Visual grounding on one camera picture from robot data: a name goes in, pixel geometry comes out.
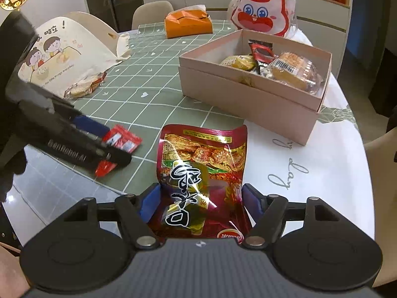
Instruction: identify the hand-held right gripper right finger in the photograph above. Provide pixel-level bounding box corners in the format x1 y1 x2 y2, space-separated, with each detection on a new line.
241 183 337 249

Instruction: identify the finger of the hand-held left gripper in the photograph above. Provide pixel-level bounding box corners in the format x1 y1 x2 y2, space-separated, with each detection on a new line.
73 115 110 138
91 144 133 167

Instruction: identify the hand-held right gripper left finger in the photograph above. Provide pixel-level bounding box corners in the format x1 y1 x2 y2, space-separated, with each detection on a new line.
64 183 163 249

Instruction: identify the small red snack packet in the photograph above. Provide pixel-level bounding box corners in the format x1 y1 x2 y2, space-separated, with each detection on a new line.
95 124 143 178

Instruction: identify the dark red snack pouch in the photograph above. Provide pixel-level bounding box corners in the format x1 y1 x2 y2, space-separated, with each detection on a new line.
152 124 253 239

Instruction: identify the pink cardboard box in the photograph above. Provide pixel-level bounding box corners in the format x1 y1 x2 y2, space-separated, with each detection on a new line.
178 29 332 146

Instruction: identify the long clear biscuit packet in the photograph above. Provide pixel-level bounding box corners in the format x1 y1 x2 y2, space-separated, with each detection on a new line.
267 52 325 95

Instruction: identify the yellow snack packet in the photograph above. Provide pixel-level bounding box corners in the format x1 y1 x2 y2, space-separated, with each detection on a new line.
221 54 258 71

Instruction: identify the red black snack packet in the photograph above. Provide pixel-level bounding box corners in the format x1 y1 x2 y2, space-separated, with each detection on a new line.
248 39 280 75

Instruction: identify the red-edged cracker packet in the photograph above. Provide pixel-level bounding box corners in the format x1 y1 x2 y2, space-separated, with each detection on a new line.
64 72 107 99

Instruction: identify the white script print tablecloth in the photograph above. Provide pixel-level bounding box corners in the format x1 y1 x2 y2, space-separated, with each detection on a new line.
242 22 376 246

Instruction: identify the cream cartoon print bag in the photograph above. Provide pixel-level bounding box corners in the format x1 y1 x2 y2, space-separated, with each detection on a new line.
17 12 134 100

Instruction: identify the green checked tablecloth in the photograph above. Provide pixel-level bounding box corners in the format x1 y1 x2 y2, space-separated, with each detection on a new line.
66 19 320 193

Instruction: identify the glass door cabinet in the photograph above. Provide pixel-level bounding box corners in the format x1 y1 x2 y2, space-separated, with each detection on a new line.
81 0 146 33

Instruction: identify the beige chair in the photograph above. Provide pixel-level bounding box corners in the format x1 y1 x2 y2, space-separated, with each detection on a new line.
363 127 397 288
132 0 174 30

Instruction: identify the orange tissue box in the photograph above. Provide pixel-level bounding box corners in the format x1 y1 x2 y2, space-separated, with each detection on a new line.
164 5 214 39

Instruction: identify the white red rabbit bag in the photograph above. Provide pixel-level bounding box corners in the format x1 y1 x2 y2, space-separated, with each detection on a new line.
228 0 300 39

